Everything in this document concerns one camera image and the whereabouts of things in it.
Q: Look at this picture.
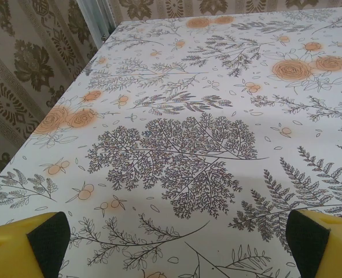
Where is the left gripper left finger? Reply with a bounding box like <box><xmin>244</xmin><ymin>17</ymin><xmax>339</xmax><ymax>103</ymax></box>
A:
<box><xmin>0</xmin><ymin>211</ymin><xmax>71</xmax><ymax>278</ymax></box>

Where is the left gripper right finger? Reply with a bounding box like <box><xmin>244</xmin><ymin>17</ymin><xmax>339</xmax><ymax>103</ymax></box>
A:
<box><xmin>285</xmin><ymin>208</ymin><xmax>342</xmax><ymax>278</ymax></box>

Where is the aluminium corner post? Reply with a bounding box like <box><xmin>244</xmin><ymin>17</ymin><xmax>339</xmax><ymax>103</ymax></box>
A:
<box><xmin>76</xmin><ymin>0</ymin><xmax>123</xmax><ymax>49</ymax></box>

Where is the floral print tablecloth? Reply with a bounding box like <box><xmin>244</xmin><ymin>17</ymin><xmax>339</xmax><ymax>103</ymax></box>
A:
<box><xmin>0</xmin><ymin>7</ymin><xmax>342</xmax><ymax>278</ymax></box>

